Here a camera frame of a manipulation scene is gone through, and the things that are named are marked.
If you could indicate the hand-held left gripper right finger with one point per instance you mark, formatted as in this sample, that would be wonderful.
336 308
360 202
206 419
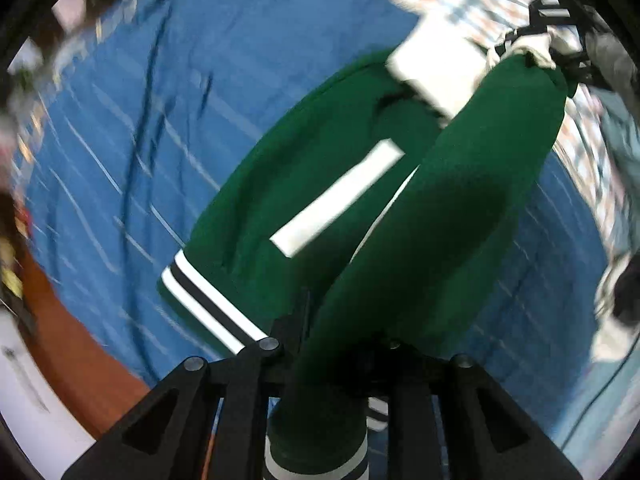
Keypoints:
406 376

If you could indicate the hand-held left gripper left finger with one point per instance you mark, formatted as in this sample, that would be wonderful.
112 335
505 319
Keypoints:
287 336

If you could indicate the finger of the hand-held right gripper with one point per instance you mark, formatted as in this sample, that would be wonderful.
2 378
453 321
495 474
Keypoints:
580 67
547 15

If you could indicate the green striped jacket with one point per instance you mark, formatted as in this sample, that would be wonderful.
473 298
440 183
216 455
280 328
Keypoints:
310 185

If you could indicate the black and white garment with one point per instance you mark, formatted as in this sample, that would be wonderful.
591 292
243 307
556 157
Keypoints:
625 305

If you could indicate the grey-blue duvet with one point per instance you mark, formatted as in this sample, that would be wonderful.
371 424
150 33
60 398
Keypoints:
622 125

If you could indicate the blue plaid bed sheet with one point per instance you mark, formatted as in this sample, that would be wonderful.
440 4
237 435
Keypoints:
125 110

